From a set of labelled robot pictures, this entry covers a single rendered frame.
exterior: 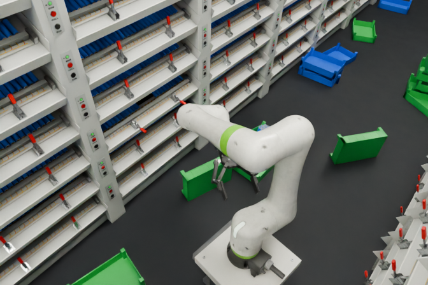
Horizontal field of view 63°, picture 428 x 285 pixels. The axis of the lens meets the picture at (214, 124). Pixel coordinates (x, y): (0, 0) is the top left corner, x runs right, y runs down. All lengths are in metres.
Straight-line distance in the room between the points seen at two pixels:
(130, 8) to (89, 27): 0.19
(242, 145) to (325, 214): 1.16
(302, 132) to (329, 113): 1.59
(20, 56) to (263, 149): 0.80
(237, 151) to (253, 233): 0.39
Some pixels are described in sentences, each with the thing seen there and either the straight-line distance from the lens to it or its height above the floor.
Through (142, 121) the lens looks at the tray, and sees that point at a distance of 1.75.
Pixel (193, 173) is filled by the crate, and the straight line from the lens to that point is 1.93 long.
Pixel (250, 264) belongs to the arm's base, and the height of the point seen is 0.36.
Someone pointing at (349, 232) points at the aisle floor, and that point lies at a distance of 2.13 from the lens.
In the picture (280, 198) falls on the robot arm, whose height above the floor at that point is 0.63.
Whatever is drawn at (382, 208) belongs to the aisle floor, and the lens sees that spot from 2.29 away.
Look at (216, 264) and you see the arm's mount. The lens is 1.54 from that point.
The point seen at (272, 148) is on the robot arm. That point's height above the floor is 0.96.
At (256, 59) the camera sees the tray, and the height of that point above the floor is 0.36.
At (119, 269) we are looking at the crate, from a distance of 1.93.
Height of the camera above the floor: 1.75
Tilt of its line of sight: 45 degrees down
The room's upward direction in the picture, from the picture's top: 2 degrees clockwise
